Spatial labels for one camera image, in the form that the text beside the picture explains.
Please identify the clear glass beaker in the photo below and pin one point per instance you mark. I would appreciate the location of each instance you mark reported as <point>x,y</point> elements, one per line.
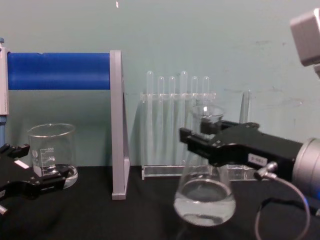
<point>53,140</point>

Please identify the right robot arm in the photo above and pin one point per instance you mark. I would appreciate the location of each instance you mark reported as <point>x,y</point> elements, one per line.
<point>310,170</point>

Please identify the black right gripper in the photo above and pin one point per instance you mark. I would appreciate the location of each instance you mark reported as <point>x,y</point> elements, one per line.
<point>255,147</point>

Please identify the clear test tube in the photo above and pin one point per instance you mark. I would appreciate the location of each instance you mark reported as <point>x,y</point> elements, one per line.
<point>194,85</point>
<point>184,82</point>
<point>171,85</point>
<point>150,82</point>
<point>160,85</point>
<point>205,85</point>

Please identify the grey stand panel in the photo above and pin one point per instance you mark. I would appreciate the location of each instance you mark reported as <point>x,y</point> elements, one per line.
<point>117,125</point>

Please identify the clear acrylic test tube rack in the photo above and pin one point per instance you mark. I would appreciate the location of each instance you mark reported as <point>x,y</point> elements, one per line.
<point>162,171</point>

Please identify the black table cloth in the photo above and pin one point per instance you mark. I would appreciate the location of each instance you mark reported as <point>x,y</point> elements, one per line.
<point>125,220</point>

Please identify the clear tapered tube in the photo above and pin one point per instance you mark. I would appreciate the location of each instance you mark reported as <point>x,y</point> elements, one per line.
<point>245,107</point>

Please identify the clear glass conical flask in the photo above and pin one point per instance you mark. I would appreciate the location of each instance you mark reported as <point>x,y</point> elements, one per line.
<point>205,200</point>

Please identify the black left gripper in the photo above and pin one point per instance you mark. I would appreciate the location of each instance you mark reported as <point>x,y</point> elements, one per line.
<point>17,178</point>

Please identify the blue stand bar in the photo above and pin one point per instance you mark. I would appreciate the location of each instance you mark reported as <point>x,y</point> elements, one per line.
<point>57,71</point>

